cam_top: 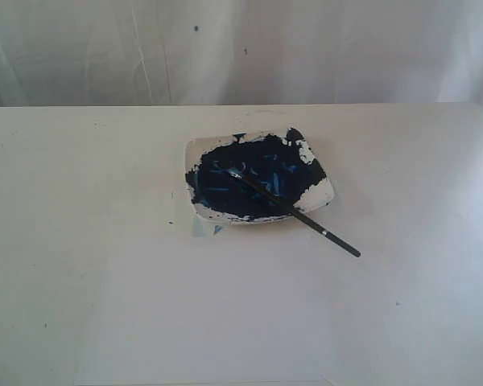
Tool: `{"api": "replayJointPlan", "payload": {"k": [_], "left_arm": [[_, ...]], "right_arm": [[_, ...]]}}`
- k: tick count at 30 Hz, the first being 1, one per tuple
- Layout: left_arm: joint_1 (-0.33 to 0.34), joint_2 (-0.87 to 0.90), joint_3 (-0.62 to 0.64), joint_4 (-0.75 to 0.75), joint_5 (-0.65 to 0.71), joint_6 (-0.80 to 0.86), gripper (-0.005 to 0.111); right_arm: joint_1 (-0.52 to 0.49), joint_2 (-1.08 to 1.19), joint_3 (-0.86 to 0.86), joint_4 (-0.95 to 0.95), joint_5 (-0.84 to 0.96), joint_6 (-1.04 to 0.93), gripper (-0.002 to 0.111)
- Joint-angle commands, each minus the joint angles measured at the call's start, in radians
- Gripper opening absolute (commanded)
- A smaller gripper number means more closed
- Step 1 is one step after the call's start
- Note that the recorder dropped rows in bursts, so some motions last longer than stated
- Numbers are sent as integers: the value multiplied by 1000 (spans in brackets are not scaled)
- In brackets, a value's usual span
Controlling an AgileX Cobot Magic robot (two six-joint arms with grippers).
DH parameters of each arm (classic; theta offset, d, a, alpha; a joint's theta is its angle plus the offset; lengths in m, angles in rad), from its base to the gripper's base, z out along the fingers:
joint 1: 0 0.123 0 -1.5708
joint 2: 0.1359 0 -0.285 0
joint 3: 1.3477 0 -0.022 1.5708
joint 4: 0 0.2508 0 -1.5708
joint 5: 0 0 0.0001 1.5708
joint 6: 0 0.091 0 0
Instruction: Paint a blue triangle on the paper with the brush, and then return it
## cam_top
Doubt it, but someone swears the black paintbrush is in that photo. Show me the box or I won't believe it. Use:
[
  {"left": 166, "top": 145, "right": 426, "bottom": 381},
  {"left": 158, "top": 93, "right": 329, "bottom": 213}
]
[{"left": 225, "top": 168, "right": 361, "bottom": 258}]

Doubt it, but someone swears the white plate with blue paint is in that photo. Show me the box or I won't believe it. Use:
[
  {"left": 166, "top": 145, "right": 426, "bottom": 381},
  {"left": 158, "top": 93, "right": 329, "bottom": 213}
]
[{"left": 184, "top": 128, "right": 334, "bottom": 224}]

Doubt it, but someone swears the white paper sheet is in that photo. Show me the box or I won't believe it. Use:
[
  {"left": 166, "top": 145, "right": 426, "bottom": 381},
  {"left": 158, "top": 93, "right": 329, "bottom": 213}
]
[{"left": 76, "top": 224, "right": 332, "bottom": 385}]

